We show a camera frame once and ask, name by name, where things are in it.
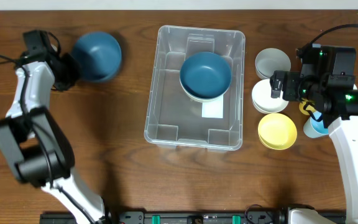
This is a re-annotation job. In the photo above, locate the small white bowl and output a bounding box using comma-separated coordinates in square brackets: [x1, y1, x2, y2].
[251, 79, 288, 114]

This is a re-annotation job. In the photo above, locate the small grey bowl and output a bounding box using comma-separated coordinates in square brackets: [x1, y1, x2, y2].
[255, 48, 291, 80]

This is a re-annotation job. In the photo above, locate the small yellow bowl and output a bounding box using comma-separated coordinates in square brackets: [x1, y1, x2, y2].
[257, 113, 297, 151]

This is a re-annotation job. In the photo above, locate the light blue plastic cup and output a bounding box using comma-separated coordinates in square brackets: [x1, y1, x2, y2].
[303, 116, 329, 138]

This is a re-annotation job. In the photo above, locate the dark blue bowl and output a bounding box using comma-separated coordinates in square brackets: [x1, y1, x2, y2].
[180, 52, 232, 101]
[71, 31, 122, 82]

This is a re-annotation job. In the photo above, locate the large cream bowl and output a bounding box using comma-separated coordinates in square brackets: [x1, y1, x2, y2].
[180, 83, 228, 103]

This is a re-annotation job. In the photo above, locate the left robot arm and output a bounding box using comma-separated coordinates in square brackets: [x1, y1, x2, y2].
[0, 30, 110, 223]

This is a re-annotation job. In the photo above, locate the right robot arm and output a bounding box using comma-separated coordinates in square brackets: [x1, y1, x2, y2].
[270, 44, 358, 223]

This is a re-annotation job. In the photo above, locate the yellow cup left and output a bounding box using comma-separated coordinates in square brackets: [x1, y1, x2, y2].
[299, 101, 316, 116]

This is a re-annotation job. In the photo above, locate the white label in bin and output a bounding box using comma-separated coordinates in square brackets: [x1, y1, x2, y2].
[201, 95, 224, 119]

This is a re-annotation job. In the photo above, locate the clear plastic storage bin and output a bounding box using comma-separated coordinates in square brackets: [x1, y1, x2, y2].
[144, 25, 246, 151]

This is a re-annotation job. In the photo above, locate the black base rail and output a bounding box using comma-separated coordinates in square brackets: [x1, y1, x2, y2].
[39, 211, 347, 224]

